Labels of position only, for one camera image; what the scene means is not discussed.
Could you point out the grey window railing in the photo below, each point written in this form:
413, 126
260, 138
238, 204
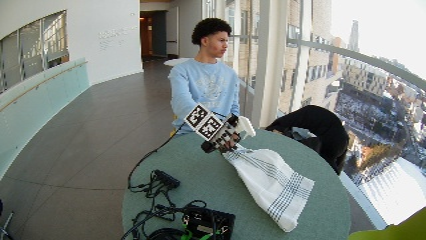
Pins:
355, 55

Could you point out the white round table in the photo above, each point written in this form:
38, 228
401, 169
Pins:
176, 61

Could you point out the white cube of black markers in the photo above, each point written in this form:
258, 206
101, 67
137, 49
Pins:
204, 122

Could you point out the dark metal stand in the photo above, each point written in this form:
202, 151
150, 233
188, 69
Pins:
6, 223

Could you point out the black electronics box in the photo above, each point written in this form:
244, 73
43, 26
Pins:
208, 223

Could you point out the yellow-green object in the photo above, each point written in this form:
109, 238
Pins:
395, 230

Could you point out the wooden handrail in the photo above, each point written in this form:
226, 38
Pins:
41, 84

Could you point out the white striped kitchen towel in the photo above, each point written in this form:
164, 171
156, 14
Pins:
271, 181

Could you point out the yellow chair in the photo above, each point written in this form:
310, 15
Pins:
172, 132

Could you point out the the person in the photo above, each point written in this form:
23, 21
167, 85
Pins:
204, 83

